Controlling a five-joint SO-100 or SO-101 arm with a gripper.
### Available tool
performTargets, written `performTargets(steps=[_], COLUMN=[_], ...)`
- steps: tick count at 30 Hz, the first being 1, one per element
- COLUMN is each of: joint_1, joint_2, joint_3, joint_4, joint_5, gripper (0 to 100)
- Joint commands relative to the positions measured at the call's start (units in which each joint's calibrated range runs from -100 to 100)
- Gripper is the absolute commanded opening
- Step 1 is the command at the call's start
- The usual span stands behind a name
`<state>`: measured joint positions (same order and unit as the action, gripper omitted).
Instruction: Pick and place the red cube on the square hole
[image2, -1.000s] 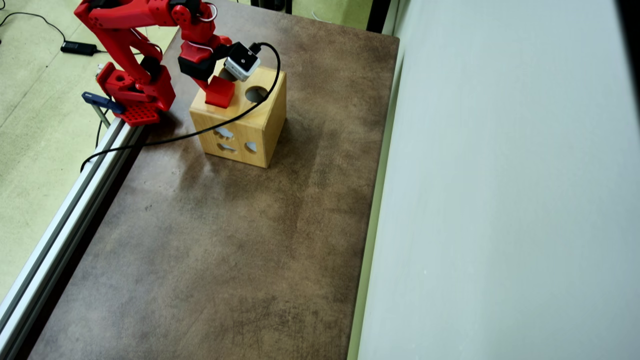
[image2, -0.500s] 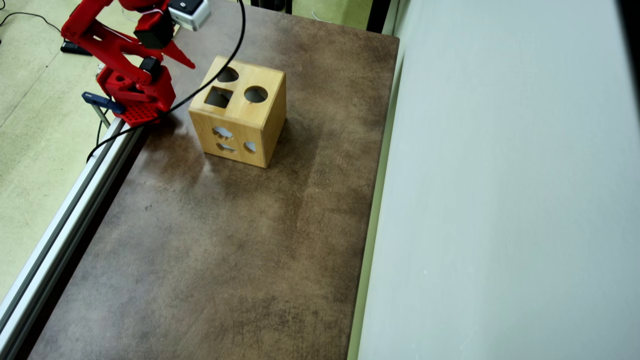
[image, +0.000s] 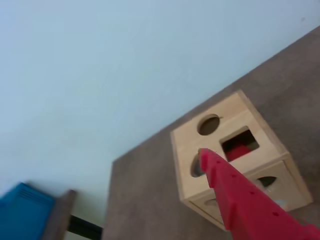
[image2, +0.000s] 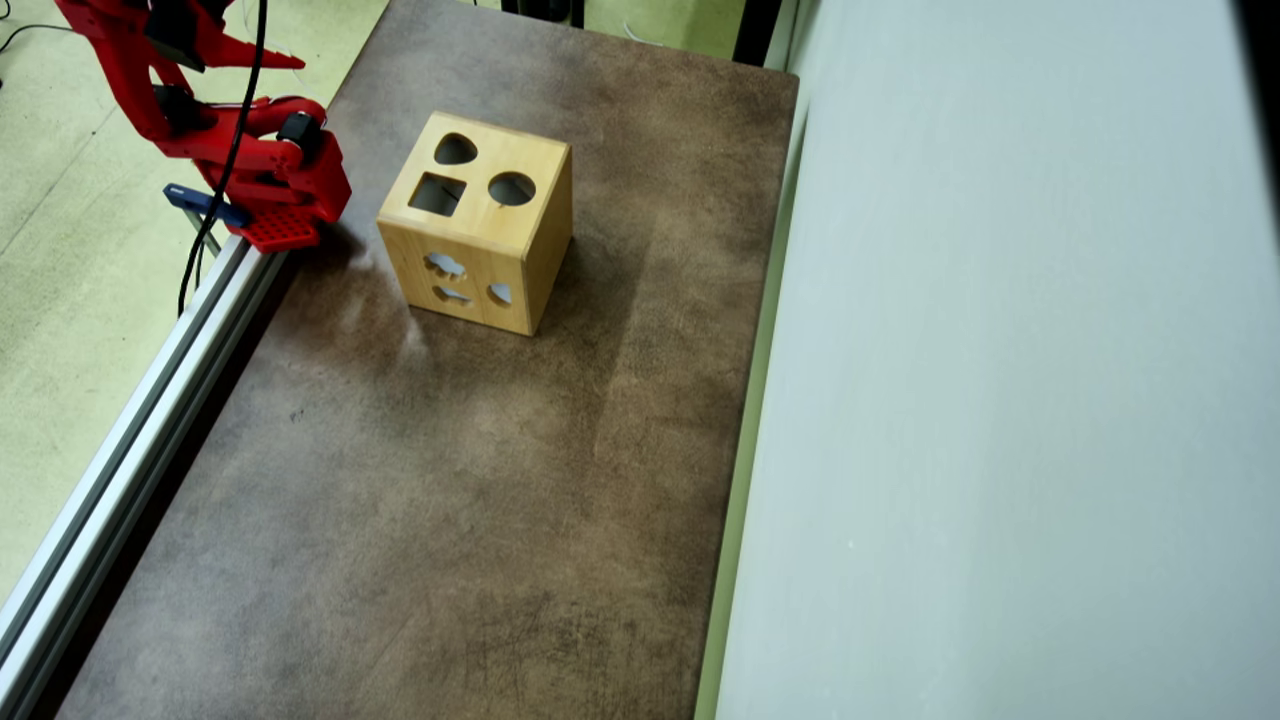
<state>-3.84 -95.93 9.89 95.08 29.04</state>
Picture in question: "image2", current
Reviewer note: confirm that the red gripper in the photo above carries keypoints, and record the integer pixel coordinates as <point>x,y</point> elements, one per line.
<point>222,38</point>

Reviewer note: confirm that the red robot arm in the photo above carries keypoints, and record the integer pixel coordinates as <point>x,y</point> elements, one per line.
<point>250,155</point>

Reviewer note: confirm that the black metal post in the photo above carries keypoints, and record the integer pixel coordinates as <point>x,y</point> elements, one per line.
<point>755,30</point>

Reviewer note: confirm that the wooden shape sorter box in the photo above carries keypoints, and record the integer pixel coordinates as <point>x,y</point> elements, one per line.
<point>480,225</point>

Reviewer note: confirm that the blue clamp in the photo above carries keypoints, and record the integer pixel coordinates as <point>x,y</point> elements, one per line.
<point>200,200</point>

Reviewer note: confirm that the aluminium profile rail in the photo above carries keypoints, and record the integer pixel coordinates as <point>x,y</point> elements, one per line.
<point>72,560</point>

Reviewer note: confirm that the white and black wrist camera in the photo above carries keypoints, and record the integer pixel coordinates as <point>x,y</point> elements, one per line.
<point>175,40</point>

